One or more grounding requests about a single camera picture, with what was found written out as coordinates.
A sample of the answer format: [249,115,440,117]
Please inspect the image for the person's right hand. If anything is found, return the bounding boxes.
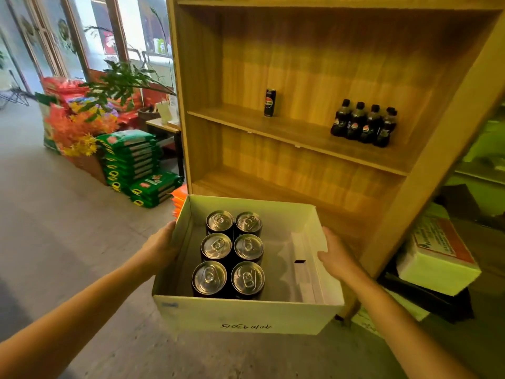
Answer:
[317,226,370,283]

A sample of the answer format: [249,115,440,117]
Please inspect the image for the person's left hand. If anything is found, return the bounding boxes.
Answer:
[136,221,178,279]

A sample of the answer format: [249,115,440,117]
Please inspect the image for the group of black cola cans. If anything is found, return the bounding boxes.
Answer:
[191,210,266,301]

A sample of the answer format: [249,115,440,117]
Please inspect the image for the white cardboard box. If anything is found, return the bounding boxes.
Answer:
[151,194,345,336]

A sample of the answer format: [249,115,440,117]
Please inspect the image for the slim black drink can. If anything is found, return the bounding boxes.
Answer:
[263,88,277,118]

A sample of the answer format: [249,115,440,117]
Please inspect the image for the wooden shelf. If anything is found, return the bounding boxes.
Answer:
[165,0,505,324]

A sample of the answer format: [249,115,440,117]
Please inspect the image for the person's right forearm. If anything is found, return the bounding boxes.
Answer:
[347,268,480,379]

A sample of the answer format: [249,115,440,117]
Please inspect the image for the person's left forearm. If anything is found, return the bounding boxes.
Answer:
[0,252,157,379]

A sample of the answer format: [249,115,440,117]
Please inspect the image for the stack of orange plastic packs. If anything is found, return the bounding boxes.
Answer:
[171,184,189,220]

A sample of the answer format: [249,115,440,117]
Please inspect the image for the white cardboard sheet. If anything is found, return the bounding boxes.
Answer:
[351,290,431,338]

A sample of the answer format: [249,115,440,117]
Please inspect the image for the stack of green bags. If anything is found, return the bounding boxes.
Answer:
[96,129,183,209]

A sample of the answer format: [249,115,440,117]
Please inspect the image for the black bag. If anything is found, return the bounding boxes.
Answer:
[377,256,476,324]

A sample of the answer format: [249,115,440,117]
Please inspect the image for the small wooden table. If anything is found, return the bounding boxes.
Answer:
[146,117,186,178]

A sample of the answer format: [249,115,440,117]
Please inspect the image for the group of dark soda bottles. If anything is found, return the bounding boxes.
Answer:
[330,99,398,148]

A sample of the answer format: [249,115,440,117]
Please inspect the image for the white paper cards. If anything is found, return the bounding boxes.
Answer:
[156,100,180,125]

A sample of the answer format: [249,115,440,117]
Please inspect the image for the orange artificial flower bouquet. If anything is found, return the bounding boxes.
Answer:
[45,96,121,185]

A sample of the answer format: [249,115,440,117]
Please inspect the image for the green leafy potted plant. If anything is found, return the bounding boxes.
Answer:
[78,6,177,123]

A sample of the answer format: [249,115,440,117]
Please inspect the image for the green white standing bag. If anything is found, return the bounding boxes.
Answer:
[34,92,60,153]

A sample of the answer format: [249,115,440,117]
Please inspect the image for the pile of red packages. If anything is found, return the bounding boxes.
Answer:
[41,76,143,127]

